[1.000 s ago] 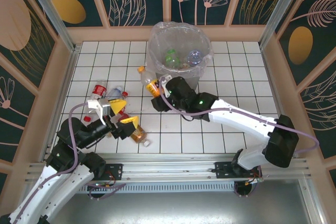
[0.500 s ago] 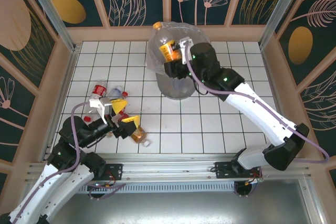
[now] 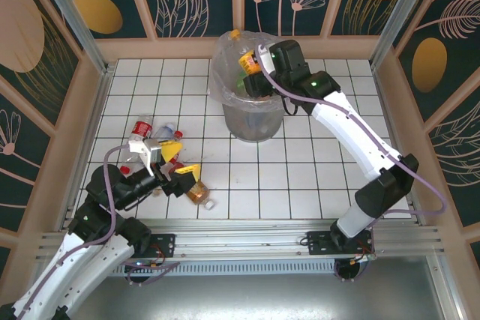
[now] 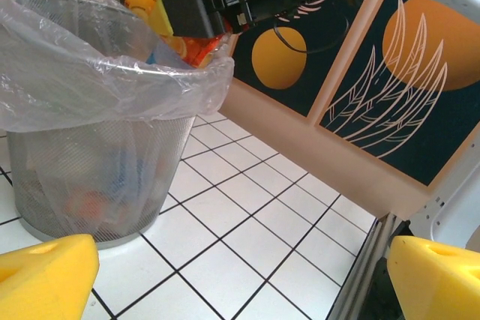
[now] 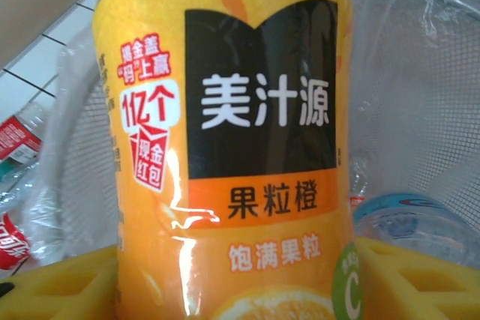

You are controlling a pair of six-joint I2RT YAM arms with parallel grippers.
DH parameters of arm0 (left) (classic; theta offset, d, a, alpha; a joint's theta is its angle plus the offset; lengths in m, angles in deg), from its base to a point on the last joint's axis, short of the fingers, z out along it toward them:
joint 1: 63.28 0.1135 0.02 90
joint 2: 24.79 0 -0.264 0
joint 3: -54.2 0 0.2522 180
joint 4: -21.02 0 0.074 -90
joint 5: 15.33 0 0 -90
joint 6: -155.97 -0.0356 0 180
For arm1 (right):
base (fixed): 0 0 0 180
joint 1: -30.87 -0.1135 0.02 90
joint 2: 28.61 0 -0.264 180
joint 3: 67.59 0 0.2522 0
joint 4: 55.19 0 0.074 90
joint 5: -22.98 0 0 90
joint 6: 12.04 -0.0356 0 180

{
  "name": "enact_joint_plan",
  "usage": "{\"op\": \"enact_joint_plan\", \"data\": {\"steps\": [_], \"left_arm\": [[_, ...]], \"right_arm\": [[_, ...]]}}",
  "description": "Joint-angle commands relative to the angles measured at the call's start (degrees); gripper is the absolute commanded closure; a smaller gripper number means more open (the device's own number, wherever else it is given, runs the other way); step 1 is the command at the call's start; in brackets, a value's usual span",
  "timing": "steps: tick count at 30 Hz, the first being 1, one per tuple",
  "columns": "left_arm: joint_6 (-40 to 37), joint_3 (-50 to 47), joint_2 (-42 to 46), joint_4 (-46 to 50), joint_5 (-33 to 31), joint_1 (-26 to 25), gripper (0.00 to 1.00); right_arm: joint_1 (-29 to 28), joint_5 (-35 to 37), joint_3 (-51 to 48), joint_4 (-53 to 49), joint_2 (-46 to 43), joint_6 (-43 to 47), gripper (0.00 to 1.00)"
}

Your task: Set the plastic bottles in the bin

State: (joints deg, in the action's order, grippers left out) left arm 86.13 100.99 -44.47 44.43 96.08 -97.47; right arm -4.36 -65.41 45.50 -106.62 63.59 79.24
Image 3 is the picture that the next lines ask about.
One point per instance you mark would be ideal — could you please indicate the amber tea bottle white cap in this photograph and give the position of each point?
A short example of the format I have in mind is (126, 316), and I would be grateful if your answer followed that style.
(198, 192)

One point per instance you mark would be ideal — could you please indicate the cola bottle red cap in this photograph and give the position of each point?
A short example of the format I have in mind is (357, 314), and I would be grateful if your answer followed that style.
(178, 134)

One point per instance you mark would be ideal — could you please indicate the clear bottle white cap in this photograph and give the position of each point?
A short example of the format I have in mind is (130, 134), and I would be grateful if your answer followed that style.
(165, 132)

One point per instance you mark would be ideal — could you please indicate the orange juice bottle yellow cap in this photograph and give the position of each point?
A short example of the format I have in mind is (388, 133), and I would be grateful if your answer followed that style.
(249, 63)

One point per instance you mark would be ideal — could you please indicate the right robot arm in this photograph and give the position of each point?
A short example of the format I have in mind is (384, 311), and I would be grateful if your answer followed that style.
(348, 134)

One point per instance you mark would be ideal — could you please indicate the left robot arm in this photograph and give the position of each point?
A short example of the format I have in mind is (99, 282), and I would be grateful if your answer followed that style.
(101, 264)

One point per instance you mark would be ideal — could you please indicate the grey plastic bin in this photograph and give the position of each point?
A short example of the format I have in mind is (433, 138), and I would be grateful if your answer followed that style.
(251, 121)

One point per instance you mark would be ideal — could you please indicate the clear bottle red label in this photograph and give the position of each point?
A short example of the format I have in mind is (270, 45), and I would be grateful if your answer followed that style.
(140, 129)

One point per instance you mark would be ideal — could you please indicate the grey metal panel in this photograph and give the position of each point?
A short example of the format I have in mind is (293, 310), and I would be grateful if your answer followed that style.
(240, 297)

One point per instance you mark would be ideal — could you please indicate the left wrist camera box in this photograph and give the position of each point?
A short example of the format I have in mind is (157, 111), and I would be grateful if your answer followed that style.
(150, 149)

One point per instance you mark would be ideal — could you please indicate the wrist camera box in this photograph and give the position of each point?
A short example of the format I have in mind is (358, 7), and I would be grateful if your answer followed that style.
(265, 59)
(150, 149)

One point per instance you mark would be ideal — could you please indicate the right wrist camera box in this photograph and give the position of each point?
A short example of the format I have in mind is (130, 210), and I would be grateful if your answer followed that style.
(265, 59)

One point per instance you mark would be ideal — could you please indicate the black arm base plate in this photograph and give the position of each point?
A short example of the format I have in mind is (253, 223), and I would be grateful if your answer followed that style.
(317, 241)
(165, 241)

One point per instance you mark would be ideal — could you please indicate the aluminium side rail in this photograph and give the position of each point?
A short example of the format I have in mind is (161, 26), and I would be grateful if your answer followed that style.
(95, 121)
(392, 125)

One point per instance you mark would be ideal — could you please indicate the aluminium front rail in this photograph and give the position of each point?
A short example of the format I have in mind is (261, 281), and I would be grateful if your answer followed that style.
(240, 239)

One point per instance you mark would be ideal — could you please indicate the aluminium frame post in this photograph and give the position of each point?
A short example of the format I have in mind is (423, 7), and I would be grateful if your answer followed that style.
(393, 20)
(80, 31)

